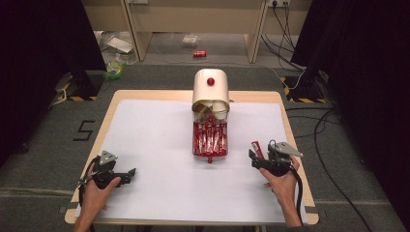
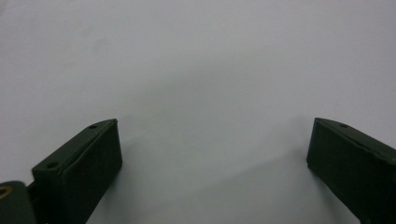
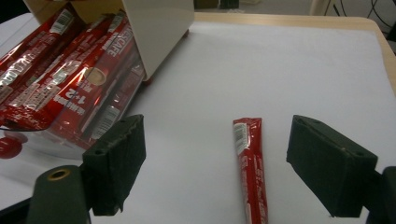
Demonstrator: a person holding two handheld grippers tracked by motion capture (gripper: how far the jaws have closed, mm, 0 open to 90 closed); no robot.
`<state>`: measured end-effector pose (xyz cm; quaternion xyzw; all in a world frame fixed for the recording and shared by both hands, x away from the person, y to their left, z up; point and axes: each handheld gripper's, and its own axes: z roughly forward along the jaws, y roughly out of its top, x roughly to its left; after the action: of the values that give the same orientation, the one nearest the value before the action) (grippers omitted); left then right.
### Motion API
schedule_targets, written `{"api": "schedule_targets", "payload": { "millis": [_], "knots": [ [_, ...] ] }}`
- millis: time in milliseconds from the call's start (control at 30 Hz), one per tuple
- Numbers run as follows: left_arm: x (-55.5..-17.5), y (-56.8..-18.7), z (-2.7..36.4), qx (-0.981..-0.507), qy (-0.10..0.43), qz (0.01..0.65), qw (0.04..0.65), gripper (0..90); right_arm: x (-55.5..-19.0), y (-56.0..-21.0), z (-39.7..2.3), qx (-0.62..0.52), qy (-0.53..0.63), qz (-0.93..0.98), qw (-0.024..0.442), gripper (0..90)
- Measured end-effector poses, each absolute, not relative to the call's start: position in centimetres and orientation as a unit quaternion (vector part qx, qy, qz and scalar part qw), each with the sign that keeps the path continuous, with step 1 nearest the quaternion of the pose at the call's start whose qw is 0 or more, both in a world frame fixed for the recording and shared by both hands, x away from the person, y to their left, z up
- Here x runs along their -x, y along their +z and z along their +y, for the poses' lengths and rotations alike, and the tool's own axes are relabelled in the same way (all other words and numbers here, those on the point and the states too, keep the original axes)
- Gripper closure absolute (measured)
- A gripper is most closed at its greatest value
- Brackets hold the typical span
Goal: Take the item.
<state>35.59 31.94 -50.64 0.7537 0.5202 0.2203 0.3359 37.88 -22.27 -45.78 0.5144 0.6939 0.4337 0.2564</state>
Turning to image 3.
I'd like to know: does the single red coffee stick packet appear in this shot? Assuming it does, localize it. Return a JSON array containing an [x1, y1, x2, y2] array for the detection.
[[232, 117, 270, 224]]

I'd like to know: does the pile of red coffee sticks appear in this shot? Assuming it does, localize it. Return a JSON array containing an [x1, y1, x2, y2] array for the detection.
[[0, 4, 146, 150]]

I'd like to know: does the black power cable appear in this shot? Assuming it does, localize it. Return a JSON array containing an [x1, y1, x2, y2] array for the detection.
[[332, 0, 396, 29]]

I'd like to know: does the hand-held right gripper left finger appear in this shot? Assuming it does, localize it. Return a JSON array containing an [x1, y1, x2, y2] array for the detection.
[[81, 114, 148, 217]]

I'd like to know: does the white storage box red knob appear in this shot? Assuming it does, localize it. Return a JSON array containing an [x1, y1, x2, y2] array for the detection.
[[22, 0, 196, 82]]

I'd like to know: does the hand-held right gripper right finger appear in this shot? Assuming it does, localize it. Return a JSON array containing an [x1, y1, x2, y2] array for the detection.
[[286, 114, 379, 218]]

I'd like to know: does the clear plastic drawer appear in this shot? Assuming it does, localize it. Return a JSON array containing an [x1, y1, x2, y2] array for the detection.
[[0, 29, 148, 161]]

